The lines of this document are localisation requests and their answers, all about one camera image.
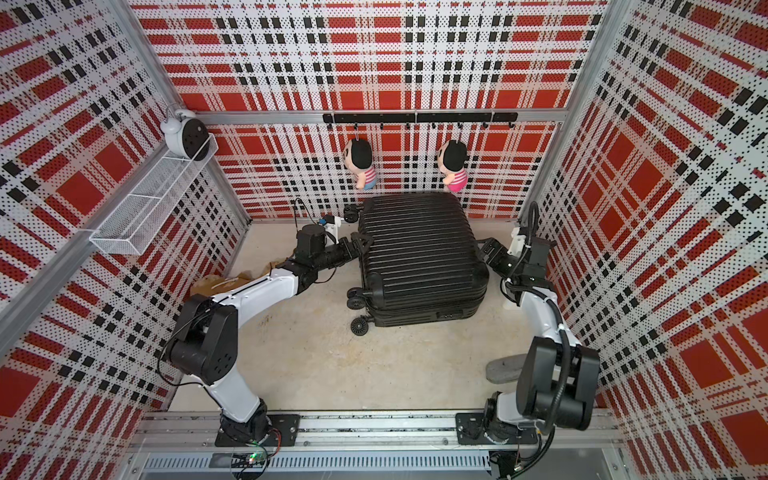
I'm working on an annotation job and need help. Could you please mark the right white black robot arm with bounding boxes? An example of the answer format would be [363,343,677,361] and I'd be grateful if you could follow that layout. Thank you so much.
[480,237,600,444]

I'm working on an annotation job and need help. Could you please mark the black ribbed hard-shell suitcase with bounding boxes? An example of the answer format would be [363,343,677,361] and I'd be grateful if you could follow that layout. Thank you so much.
[345,192,489,336]

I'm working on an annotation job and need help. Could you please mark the black wall hook rail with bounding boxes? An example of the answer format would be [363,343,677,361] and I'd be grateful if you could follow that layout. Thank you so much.
[322,111,520,126]

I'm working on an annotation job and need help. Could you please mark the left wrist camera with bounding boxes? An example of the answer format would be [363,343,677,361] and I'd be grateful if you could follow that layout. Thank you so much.
[318,214,343,243]

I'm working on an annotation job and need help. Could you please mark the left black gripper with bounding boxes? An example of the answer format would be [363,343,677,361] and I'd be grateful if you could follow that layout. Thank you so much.
[314,232,374,271]

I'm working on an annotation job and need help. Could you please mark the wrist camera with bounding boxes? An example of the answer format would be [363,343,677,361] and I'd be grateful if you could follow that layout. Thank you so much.
[507,226,528,257]
[318,214,343,243]

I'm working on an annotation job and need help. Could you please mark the white wire mesh shelf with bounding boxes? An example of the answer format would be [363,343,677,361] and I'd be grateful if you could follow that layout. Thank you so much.
[89,135,218,256]

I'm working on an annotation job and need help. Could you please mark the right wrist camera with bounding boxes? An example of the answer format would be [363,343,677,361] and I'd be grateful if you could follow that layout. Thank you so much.
[507,226,528,257]

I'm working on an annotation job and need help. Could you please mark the hanging doll blue shorts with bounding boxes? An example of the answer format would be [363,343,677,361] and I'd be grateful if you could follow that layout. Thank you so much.
[343,138,377,190]

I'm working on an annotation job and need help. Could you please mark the grey cloth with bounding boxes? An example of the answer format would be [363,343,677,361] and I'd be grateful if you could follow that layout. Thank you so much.
[485,354,527,384]

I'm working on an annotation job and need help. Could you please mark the brown teddy bear plush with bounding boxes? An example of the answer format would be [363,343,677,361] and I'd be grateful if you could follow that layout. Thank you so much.
[189,262,277,297]

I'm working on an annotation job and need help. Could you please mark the white alarm clock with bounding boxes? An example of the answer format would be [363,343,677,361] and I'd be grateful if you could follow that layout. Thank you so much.
[160,109,210,161]

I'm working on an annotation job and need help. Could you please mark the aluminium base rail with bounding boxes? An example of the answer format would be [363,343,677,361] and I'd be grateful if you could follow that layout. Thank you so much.
[118,409,636,479]

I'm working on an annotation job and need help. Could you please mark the hanging doll pink shorts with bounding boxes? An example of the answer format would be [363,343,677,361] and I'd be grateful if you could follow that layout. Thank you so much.
[437,140,468,193]

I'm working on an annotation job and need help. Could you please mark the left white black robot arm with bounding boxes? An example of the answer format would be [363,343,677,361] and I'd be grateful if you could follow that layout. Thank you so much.
[160,224,374,446]

